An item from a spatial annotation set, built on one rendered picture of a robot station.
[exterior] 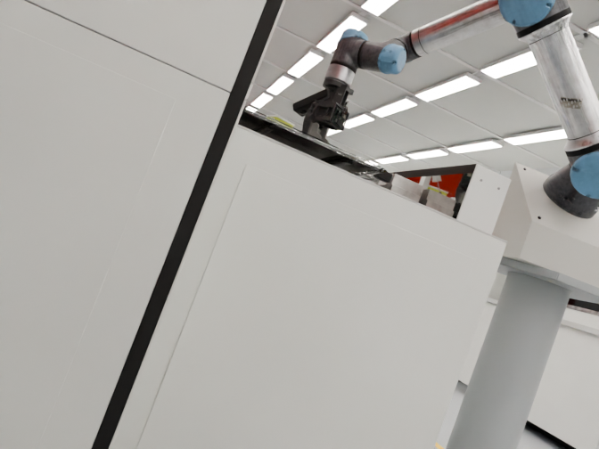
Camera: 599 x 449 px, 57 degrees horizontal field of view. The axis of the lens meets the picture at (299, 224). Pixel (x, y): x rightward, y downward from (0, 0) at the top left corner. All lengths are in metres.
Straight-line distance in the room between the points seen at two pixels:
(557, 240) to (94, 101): 1.09
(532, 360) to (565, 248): 0.29
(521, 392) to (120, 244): 1.08
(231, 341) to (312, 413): 0.21
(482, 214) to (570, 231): 0.31
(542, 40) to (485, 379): 0.82
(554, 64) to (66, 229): 1.04
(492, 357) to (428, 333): 0.40
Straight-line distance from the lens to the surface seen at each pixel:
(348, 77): 1.53
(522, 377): 1.51
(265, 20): 0.83
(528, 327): 1.50
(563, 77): 1.36
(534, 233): 1.43
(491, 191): 1.26
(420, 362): 1.15
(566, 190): 1.56
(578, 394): 4.50
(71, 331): 0.79
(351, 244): 1.04
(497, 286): 6.20
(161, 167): 0.77
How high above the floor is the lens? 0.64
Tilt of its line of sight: 3 degrees up
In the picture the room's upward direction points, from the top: 21 degrees clockwise
